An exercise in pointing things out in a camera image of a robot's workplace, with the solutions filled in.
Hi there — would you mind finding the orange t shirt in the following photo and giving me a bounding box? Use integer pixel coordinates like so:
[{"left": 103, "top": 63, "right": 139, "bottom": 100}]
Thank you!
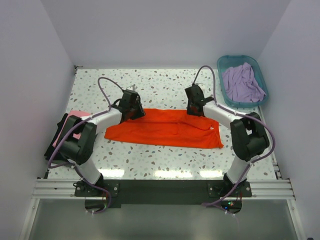
[{"left": 104, "top": 108, "right": 224, "bottom": 149}]

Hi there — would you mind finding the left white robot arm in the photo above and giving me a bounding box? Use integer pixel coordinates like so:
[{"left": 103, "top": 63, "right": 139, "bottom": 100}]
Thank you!
[{"left": 55, "top": 89, "right": 146, "bottom": 196}]

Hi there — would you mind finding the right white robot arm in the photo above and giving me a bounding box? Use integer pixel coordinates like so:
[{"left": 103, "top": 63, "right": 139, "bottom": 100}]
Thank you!
[{"left": 185, "top": 84, "right": 270, "bottom": 197}]

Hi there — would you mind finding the pink folded t shirt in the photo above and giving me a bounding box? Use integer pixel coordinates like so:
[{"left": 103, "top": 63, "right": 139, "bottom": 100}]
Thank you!
[{"left": 52, "top": 110, "right": 91, "bottom": 148}]

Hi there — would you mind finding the teal plastic basket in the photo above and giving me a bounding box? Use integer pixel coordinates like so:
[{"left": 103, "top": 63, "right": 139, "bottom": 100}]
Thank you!
[{"left": 216, "top": 55, "right": 269, "bottom": 108}]

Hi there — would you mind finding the lilac t shirt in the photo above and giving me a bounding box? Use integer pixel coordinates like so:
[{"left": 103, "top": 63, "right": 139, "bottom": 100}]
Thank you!
[{"left": 222, "top": 62, "right": 266, "bottom": 103}]

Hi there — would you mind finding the black folded t shirt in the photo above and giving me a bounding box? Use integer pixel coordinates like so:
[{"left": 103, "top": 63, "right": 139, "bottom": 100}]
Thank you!
[{"left": 44, "top": 113, "right": 72, "bottom": 169}]

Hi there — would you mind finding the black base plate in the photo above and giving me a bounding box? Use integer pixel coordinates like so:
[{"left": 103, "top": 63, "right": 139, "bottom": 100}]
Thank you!
[{"left": 74, "top": 178, "right": 253, "bottom": 215}]

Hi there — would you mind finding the aluminium frame rail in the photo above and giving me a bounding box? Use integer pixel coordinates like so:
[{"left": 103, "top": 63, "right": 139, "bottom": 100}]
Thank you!
[{"left": 31, "top": 179, "right": 295, "bottom": 205}]

